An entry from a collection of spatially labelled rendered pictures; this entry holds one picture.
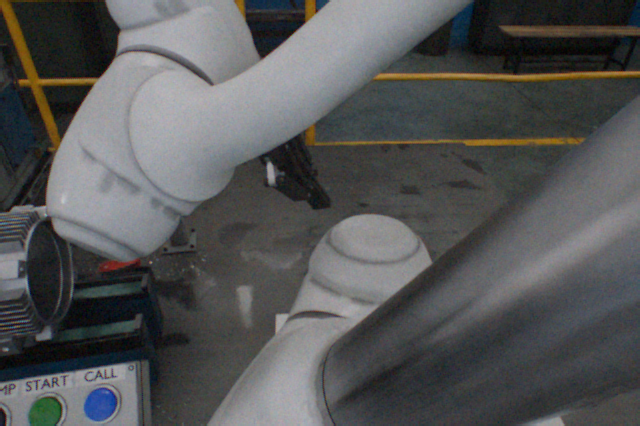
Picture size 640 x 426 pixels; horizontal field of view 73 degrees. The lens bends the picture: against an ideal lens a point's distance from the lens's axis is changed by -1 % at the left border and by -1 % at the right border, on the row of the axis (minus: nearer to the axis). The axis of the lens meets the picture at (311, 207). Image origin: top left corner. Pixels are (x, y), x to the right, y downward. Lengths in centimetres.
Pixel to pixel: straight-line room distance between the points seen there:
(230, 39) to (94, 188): 20
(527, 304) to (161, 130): 25
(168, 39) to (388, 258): 30
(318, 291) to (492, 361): 30
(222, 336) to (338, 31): 68
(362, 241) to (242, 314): 45
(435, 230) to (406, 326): 87
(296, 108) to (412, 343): 16
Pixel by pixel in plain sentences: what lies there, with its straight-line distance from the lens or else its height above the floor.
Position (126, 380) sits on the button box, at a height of 108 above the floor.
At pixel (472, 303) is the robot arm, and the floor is 131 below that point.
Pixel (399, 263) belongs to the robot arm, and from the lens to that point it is 47.
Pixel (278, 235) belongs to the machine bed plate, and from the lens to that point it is 106.
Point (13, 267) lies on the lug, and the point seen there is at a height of 109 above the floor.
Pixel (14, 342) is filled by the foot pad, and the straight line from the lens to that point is 73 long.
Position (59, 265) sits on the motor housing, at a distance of 83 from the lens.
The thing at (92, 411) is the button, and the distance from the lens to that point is 50.
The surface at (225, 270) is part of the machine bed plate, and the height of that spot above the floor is 80.
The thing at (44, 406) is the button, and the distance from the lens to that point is 52.
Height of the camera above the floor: 147
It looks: 36 degrees down
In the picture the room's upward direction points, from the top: straight up
